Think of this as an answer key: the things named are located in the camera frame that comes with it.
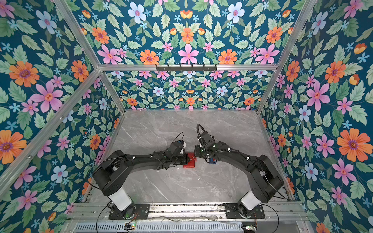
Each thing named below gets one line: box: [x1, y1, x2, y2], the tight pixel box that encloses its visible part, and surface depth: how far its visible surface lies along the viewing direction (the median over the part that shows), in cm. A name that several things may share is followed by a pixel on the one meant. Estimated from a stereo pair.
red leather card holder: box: [183, 152, 197, 169], surface depth 92 cm
